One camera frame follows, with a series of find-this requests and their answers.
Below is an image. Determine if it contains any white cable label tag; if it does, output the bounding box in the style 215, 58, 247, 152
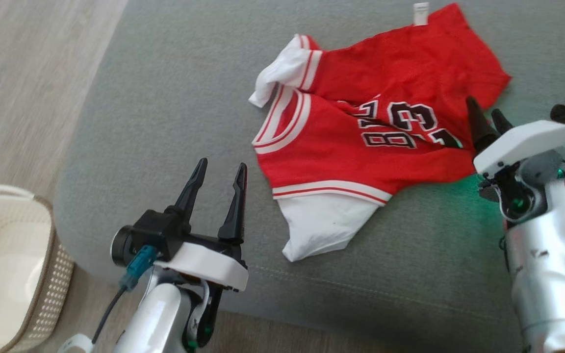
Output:
57, 333, 95, 353

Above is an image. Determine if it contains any red white basketball jersey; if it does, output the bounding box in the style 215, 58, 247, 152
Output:
248, 2, 513, 263

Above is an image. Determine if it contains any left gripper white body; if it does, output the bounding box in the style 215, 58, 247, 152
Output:
154, 235, 249, 293

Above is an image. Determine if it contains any grey sofa seat cushion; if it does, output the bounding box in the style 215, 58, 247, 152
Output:
53, 0, 565, 353

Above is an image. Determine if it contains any cream perforated laundry basket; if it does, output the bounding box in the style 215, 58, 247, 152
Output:
0, 184, 75, 353

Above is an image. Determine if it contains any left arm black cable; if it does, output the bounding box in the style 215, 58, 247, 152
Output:
91, 286, 127, 344

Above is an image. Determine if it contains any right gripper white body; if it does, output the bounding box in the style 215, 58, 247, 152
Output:
473, 120, 565, 178

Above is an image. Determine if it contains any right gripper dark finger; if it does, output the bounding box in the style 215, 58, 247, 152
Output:
490, 108, 514, 136
465, 96, 499, 152

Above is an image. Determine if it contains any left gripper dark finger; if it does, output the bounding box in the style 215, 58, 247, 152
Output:
172, 157, 208, 222
217, 163, 248, 246

